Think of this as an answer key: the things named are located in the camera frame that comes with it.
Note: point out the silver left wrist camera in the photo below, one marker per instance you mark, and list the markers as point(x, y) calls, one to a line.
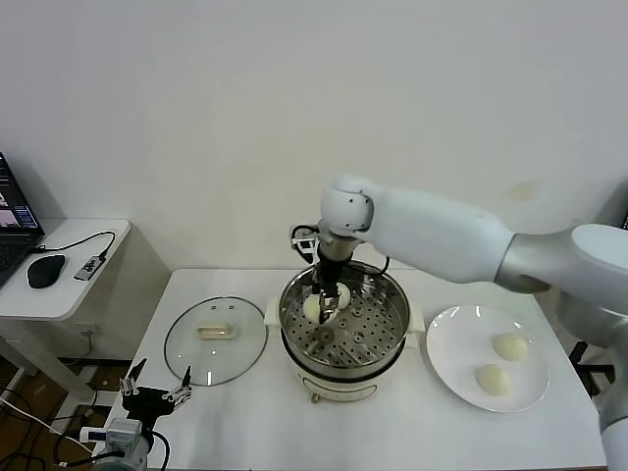
point(120, 431)

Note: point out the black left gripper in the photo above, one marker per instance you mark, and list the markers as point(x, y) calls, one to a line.
point(144, 402)

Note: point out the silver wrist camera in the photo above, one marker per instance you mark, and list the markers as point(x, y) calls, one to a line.
point(304, 245)
point(120, 431)

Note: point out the steel perforated steamer basket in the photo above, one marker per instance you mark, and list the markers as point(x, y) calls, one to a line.
point(373, 324)

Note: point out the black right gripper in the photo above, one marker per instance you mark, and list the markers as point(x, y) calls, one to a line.
point(329, 275)

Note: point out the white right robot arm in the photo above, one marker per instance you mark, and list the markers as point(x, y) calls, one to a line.
point(441, 235)

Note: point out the steel steamer pot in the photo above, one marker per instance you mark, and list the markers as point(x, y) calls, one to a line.
point(338, 387)

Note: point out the white wall socket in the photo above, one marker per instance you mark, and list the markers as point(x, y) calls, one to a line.
point(91, 333)

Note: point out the black computer mouse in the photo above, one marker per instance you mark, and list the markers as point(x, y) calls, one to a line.
point(45, 271)

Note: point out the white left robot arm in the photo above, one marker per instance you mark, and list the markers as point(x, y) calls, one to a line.
point(127, 458)

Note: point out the black laptop dark screen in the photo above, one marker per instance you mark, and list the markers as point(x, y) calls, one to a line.
point(15, 235)

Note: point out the white round plate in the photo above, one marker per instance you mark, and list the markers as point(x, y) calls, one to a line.
point(456, 353)

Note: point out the black laptop pink screen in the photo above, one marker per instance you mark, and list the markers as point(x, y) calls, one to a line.
point(625, 220)

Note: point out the grey usb hub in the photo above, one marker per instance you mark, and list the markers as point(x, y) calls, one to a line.
point(89, 269)

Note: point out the white steamed baozi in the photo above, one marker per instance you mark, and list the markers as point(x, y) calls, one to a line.
point(345, 298)
point(510, 346)
point(310, 309)
point(493, 380)

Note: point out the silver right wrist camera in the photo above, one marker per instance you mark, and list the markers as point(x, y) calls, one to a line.
point(304, 245)

